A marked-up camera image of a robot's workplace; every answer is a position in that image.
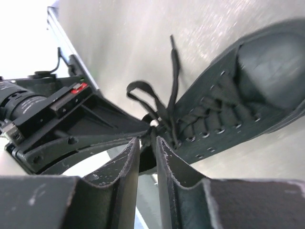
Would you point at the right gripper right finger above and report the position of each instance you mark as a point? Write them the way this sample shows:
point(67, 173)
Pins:
point(191, 200)

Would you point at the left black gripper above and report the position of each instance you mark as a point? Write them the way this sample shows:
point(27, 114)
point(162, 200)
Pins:
point(48, 135)

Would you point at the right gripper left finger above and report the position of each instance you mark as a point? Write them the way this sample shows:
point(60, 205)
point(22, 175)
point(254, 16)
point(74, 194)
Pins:
point(104, 199)

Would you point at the black sneaker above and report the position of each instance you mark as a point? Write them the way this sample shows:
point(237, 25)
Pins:
point(254, 87)

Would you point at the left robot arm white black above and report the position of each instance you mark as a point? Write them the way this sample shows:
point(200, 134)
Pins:
point(43, 86)

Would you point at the aluminium frame rail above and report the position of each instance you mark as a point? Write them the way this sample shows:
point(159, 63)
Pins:
point(75, 65)

